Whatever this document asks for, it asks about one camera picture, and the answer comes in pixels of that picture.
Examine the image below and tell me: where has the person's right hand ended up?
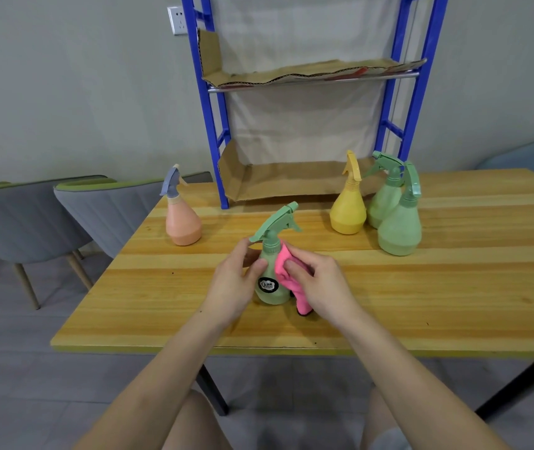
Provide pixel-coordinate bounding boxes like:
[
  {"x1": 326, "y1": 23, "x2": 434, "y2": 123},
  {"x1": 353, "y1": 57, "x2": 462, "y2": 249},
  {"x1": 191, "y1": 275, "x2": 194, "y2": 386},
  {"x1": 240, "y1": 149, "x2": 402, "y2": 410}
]
[{"x1": 284, "y1": 243, "x2": 367, "y2": 330}]

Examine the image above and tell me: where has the person's left hand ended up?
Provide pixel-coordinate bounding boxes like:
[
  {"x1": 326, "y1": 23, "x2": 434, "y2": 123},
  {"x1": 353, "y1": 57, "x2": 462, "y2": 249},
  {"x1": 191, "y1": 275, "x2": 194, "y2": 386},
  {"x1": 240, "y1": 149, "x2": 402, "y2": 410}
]
[{"x1": 201, "y1": 238, "x2": 269, "y2": 330}]

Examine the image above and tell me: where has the pink cloth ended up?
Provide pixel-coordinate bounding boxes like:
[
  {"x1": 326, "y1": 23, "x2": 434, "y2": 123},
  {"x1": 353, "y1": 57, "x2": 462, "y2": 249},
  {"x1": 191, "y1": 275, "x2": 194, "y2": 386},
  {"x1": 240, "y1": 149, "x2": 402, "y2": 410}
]
[{"x1": 274, "y1": 242, "x2": 315, "y2": 317}]

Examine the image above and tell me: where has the green spray bottle black label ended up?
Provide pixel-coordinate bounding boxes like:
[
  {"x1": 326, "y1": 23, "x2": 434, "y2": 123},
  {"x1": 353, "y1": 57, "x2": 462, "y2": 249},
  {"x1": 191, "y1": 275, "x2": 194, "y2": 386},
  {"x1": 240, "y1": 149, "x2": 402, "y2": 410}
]
[{"x1": 249, "y1": 201, "x2": 303, "y2": 306}]

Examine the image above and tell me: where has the person's left forearm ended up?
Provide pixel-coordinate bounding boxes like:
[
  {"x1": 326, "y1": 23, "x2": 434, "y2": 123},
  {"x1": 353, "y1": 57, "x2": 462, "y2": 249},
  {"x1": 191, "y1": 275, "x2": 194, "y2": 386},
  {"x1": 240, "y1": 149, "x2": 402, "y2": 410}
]
[{"x1": 74, "y1": 307, "x2": 225, "y2": 450}]

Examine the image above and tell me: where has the person's right forearm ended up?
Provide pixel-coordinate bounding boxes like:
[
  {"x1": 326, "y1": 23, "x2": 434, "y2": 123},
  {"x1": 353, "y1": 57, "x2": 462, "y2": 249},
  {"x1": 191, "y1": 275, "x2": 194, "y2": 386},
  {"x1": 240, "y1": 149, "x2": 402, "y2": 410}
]
[{"x1": 340, "y1": 307, "x2": 514, "y2": 450}]

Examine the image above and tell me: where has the yellow spray bottle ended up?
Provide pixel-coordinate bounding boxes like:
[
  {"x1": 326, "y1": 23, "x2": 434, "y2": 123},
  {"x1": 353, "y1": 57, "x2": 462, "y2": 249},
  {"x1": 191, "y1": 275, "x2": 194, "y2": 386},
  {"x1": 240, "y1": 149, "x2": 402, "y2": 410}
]
[{"x1": 329, "y1": 150, "x2": 367, "y2": 236}]

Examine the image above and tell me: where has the peach spray bottle grey trigger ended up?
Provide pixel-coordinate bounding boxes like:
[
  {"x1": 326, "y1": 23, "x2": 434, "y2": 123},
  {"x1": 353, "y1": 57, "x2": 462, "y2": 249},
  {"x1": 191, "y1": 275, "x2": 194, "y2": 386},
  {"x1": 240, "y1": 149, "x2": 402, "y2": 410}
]
[{"x1": 160, "y1": 164, "x2": 203, "y2": 247}]

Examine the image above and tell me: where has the folded cardboard sheet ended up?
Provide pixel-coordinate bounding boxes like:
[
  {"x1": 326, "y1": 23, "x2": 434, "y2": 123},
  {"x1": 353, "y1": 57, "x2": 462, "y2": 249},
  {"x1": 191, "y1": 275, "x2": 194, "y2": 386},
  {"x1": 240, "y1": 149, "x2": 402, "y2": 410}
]
[{"x1": 218, "y1": 139, "x2": 390, "y2": 203}]

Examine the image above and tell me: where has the plain green spray bottle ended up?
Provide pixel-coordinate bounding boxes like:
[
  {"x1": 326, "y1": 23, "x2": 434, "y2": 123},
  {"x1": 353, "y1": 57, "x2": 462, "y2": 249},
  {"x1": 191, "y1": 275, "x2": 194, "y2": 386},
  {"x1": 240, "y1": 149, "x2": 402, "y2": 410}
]
[
  {"x1": 378, "y1": 161, "x2": 423, "y2": 257},
  {"x1": 363, "y1": 151, "x2": 406, "y2": 229}
]

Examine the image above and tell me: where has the black table leg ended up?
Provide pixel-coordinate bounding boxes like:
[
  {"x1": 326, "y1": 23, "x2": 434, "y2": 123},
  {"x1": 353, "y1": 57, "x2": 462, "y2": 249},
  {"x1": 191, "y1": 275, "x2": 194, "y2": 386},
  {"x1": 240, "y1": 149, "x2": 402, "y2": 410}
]
[
  {"x1": 475, "y1": 358, "x2": 534, "y2": 421},
  {"x1": 195, "y1": 364, "x2": 230, "y2": 417}
]

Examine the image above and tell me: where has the white fabric backdrop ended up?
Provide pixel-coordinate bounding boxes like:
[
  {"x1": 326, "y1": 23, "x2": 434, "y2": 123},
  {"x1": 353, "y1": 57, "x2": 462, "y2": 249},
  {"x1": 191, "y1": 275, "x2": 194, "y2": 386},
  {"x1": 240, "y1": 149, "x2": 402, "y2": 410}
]
[{"x1": 210, "y1": 0, "x2": 405, "y2": 167}]

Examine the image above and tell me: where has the grey chair green trim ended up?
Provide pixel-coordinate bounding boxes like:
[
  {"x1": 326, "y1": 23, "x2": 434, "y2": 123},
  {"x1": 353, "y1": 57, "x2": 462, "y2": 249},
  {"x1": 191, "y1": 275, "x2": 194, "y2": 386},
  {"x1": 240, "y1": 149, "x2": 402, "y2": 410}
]
[
  {"x1": 53, "y1": 172, "x2": 214, "y2": 292},
  {"x1": 0, "y1": 175, "x2": 108, "y2": 311}
]

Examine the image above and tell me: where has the person's left leg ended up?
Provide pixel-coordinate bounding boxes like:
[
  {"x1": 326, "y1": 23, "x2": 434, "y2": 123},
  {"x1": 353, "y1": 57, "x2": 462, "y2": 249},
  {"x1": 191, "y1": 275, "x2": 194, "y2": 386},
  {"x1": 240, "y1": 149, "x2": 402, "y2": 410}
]
[{"x1": 161, "y1": 389, "x2": 233, "y2": 450}]

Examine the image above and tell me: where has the person's leg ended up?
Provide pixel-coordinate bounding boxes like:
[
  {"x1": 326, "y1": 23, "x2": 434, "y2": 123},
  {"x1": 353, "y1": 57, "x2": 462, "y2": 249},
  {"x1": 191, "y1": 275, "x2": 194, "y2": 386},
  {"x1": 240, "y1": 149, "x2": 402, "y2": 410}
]
[
  {"x1": 161, "y1": 389, "x2": 233, "y2": 450},
  {"x1": 359, "y1": 386, "x2": 414, "y2": 450}
]

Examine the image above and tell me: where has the blue metal shelf rack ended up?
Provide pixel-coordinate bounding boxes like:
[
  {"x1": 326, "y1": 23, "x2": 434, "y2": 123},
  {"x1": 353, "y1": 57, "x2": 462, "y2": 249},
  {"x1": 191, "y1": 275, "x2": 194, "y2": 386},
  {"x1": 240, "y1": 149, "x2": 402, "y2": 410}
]
[{"x1": 180, "y1": 0, "x2": 451, "y2": 210}]

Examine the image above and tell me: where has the person's right leg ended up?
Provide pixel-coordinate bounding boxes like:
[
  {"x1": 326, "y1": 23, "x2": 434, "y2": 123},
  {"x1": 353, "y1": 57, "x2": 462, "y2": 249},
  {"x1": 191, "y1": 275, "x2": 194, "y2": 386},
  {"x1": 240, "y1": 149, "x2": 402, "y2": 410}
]
[{"x1": 359, "y1": 386, "x2": 414, "y2": 450}]

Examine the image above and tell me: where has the torn cardboard sheet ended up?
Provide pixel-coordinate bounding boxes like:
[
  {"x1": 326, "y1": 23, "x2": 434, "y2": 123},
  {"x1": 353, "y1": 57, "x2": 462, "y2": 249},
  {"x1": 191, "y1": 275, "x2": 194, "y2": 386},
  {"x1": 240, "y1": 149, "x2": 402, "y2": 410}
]
[{"x1": 197, "y1": 29, "x2": 428, "y2": 89}]

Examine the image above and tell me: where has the grey-blue chair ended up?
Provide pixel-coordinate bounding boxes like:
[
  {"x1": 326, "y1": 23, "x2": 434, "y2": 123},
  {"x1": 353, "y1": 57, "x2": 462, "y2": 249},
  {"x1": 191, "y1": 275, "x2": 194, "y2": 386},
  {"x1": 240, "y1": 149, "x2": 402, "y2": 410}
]
[{"x1": 476, "y1": 133, "x2": 534, "y2": 188}]

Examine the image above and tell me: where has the white wall socket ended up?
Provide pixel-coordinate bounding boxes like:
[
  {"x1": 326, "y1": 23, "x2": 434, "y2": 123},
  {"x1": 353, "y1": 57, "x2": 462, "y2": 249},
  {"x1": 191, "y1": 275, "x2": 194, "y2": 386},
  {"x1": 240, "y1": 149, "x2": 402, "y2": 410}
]
[{"x1": 168, "y1": 5, "x2": 189, "y2": 36}]

